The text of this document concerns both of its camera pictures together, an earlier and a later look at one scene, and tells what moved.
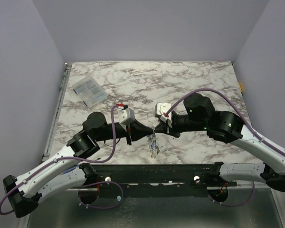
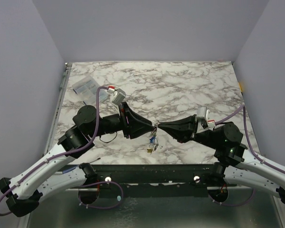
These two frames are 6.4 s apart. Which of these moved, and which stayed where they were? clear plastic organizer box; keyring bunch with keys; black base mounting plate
Moved: keyring bunch with keys
Stayed: black base mounting plate; clear plastic organizer box
